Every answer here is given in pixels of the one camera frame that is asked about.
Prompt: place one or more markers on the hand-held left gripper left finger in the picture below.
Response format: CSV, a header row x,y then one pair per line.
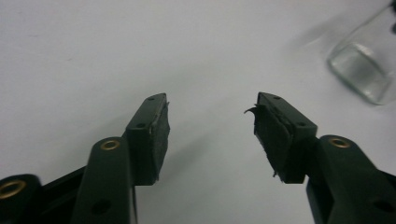
x,y
124,161

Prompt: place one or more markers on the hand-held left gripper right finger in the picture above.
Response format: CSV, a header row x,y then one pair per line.
x,y
311,155

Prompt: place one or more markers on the clear glass jar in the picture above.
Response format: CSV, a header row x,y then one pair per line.
x,y
364,62

